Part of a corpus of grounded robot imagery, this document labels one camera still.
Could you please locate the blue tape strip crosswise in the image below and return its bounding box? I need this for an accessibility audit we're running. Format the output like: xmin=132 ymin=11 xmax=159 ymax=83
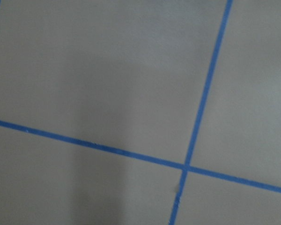
xmin=0 ymin=120 xmax=281 ymax=193

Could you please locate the blue tape strip lengthwise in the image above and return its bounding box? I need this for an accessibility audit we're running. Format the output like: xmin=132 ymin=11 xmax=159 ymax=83
xmin=168 ymin=0 xmax=233 ymax=225

